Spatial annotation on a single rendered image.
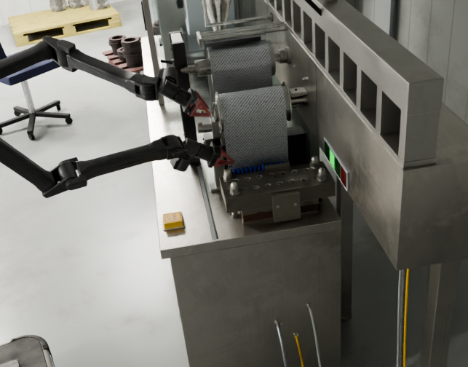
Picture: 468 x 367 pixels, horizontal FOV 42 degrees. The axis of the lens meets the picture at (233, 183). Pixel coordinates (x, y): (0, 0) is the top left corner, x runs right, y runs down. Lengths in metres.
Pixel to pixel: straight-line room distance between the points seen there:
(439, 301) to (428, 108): 0.67
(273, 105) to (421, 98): 0.91
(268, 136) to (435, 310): 0.87
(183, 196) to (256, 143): 0.38
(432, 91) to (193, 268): 1.16
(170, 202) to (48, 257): 1.58
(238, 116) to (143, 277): 1.54
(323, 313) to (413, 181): 1.11
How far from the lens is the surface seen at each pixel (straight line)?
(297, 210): 2.20
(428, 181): 1.51
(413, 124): 1.43
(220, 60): 2.39
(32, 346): 2.94
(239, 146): 2.27
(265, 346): 2.54
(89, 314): 3.36
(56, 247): 3.92
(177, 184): 2.52
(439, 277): 1.82
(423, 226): 1.58
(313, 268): 2.32
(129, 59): 6.14
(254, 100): 2.22
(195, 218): 2.29
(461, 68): 4.19
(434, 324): 1.94
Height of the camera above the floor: 2.18
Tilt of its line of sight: 31 degrees down
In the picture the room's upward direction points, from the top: 6 degrees counter-clockwise
